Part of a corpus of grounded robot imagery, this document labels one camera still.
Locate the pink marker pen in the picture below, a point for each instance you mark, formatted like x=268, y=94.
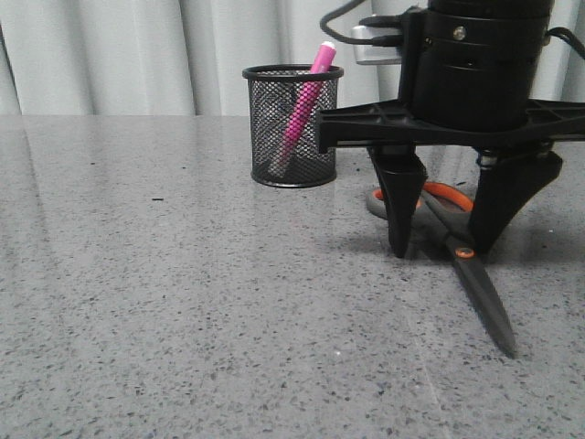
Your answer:
x=302, y=110

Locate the grey orange scissors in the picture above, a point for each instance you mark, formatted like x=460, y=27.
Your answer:
x=440, y=217

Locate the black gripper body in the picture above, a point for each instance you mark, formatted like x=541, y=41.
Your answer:
x=466, y=75

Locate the grey curtain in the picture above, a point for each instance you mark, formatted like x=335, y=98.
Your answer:
x=147, y=57

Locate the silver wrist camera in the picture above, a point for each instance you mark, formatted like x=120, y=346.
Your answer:
x=369, y=54

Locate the black mesh pen cup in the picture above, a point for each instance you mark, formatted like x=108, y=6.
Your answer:
x=283, y=102

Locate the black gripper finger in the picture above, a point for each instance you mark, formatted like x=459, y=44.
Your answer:
x=505, y=185
x=401, y=176

